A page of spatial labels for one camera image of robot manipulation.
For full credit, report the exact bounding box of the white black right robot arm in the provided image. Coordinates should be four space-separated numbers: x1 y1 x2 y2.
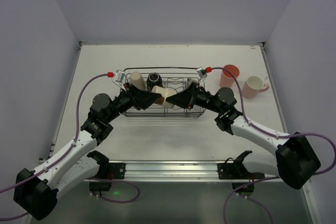
166 82 321 189

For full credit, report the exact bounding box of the pink faceted mug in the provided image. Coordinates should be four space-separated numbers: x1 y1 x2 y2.
242 76 270 99

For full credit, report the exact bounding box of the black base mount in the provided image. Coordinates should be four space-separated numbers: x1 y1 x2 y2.
89 162 125 193
217 157 255 197

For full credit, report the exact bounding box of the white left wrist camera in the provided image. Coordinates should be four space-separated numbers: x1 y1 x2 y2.
113 70 127 91

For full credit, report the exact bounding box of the beige tall cup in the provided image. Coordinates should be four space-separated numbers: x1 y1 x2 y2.
129 71 145 90

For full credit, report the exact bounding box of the grey beige small mug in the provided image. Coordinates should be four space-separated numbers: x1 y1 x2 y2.
186 77 198 88

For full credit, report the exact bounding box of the salmon pink plastic cup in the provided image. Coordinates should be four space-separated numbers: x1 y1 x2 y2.
219 65 240 88

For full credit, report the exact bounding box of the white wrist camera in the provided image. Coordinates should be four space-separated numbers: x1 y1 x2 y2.
113 70 127 91
196 67 207 85

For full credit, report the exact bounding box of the black mug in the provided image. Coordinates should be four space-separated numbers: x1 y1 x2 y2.
146 72 163 91

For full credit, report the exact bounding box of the cream cup brown band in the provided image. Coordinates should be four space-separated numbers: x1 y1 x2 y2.
152 86 177 109

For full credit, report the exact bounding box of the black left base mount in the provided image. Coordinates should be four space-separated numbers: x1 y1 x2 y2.
89 162 125 193

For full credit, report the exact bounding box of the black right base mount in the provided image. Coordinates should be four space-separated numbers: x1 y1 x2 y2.
217 157 255 197

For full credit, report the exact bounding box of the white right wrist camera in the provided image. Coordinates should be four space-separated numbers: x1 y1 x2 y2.
196 67 207 85

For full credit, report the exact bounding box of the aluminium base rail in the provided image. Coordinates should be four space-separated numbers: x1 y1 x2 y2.
62 159 266 183

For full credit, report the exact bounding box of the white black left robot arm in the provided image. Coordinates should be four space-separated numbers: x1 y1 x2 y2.
14 83 161 220

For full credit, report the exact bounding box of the grey wire dish rack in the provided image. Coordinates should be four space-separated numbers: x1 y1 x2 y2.
124 67 206 118

